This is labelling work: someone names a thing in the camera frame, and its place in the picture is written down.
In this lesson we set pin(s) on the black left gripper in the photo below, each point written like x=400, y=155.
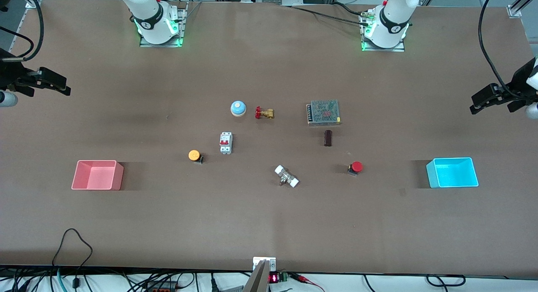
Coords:
x=514, y=87

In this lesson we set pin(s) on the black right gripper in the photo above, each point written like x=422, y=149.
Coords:
x=12, y=77

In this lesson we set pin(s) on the red push button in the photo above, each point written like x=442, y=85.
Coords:
x=357, y=166

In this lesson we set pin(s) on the yellow push button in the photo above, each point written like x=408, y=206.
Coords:
x=193, y=155

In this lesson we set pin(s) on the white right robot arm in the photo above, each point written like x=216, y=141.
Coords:
x=147, y=14

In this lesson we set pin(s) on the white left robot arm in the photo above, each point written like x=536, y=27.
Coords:
x=393, y=19

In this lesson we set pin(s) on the cyan plastic box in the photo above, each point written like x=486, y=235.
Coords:
x=453, y=174

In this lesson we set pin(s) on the pink plastic box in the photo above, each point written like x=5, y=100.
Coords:
x=96, y=176

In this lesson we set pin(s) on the metal mesh power supply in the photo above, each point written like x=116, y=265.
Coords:
x=324, y=112

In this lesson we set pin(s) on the dark brown cylinder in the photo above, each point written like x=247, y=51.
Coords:
x=328, y=138

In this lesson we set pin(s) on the white circuit breaker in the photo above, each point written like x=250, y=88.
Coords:
x=225, y=143

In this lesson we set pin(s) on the blue service bell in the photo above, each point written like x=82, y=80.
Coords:
x=238, y=108

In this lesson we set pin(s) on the white pipe valve fitting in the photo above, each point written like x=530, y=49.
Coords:
x=286, y=176

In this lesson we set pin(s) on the black power strip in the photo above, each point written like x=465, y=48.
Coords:
x=162, y=288

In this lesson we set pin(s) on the red clip lead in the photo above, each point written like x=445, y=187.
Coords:
x=302, y=278

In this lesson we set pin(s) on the red LED display module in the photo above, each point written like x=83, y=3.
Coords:
x=273, y=278

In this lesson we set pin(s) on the grey aluminium pole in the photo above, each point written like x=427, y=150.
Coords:
x=258, y=281

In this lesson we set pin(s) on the metal table corner bracket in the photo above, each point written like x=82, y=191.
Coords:
x=33, y=3
x=514, y=11

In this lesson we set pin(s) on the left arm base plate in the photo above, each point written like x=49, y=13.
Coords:
x=399, y=48

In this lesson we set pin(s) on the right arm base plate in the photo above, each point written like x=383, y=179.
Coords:
x=181, y=25

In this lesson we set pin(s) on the white mounting bracket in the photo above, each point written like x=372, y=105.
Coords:
x=271, y=262

